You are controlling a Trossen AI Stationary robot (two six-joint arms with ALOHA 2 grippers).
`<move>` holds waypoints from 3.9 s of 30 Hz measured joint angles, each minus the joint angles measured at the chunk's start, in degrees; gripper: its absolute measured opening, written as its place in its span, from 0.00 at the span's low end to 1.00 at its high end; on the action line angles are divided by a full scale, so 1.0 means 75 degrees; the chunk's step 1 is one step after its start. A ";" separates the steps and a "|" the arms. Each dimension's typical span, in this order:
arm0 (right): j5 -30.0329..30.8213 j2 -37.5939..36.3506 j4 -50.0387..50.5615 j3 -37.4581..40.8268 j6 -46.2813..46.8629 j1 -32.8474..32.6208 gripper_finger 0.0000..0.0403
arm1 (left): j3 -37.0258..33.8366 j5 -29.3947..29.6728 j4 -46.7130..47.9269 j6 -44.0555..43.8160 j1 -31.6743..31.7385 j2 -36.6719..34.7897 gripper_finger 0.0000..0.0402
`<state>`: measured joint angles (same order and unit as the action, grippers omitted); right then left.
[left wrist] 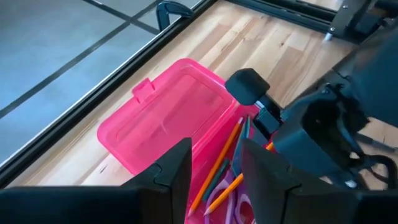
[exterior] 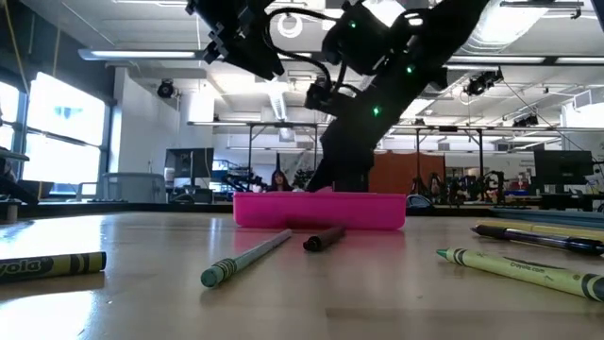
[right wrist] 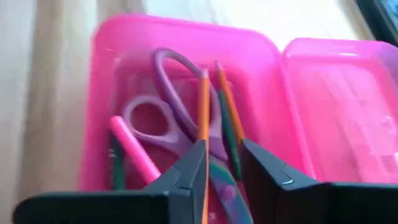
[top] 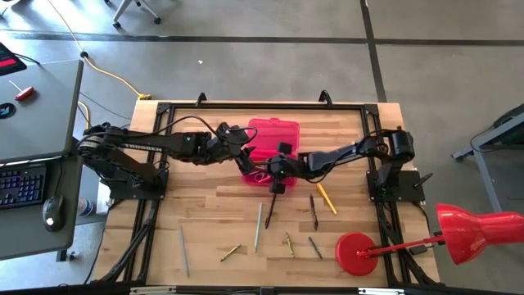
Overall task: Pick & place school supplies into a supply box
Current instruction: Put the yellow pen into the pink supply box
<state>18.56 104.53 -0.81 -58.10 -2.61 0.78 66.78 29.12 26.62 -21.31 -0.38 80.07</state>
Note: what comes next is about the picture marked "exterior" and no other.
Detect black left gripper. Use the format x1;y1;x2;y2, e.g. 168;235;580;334
185;0;286;81

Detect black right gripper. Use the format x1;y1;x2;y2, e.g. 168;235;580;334
306;93;407;193

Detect pink plastic supply box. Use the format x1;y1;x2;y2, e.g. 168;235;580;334
232;186;408;232

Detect teal pencil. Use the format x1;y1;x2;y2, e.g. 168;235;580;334
199;228;294;290

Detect green crayon yellow-green wrapper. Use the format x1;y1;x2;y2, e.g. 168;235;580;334
435;246;604;303

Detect black pen with grip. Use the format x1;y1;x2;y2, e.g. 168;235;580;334
470;223;604;258

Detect yellow highlighter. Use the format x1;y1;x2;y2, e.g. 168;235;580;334
476;218;604;243

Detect yellow-green crayon black print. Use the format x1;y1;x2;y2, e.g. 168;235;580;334
0;250;108;285

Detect person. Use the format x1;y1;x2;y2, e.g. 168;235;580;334
266;169;294;194

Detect orange partition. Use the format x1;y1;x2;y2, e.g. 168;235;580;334
368;150;446;196

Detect blue chair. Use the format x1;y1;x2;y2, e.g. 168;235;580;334
405;194;436;212

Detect background robot arms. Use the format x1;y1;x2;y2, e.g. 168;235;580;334
409;169;509;205
221;172;266;194

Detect overhead light bar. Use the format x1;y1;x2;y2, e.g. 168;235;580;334
77;47;604;66

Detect dark monitor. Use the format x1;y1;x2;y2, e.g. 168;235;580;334
533;149;596;187
163;146;215;180

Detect black ceiling spotlight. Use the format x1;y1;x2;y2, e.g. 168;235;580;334
463;68;504;97
512;112;540;128

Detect grey cabinet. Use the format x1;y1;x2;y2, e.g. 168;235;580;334
95;172;168;205

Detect large window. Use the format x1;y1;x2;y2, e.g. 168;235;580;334
22;71;107;186

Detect narrow window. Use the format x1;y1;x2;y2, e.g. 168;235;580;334
0;79;21;152

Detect grey cylindrical foot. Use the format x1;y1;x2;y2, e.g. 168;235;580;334
0;199;23;224

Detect white cable coil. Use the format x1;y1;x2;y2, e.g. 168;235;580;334
277;12;305;40

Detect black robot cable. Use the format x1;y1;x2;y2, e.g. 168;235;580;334
261;7;348;95

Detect black metal stand frame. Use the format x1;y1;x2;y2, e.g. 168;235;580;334
391;125;487;193
187;120;322;193

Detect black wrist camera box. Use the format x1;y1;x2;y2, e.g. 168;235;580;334
304;77;344;117

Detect black ceiling camera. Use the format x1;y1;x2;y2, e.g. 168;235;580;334
156;78;176;100

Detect silver ceiling duct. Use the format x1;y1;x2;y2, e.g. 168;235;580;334
460;0;551;56

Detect black sloping frame strut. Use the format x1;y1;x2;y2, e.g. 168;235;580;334
0;146;49;207

